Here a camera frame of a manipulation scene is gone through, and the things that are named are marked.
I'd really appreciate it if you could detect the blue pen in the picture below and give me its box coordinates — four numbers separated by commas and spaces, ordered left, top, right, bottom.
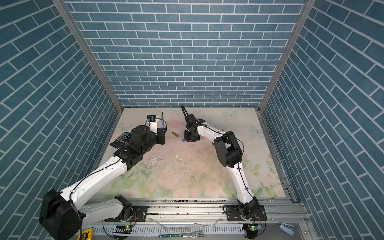
161, 112, 165, 128

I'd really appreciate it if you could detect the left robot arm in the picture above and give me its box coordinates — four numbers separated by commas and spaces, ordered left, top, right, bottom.
39, 125, 167, 240

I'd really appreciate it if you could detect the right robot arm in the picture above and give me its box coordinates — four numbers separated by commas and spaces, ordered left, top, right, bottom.
184, 113, 267, 222

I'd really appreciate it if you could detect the black calculator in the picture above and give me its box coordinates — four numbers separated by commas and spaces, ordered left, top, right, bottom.
110, 132, 131, 149

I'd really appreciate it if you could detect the white blue stapler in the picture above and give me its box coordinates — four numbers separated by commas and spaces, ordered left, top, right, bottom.
279, 223, 295, 236

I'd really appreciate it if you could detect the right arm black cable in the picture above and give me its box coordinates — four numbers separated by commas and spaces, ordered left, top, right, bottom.
180, 103, 196, 124

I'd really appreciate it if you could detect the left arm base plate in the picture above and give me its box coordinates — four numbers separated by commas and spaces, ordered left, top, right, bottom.
105, 206, 148, 224

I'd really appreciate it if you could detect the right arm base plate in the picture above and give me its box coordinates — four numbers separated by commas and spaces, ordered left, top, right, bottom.
222, 204, 268, 222

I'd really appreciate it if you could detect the green handled fork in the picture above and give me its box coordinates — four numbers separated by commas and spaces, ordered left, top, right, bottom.
158, 231, 205, 239

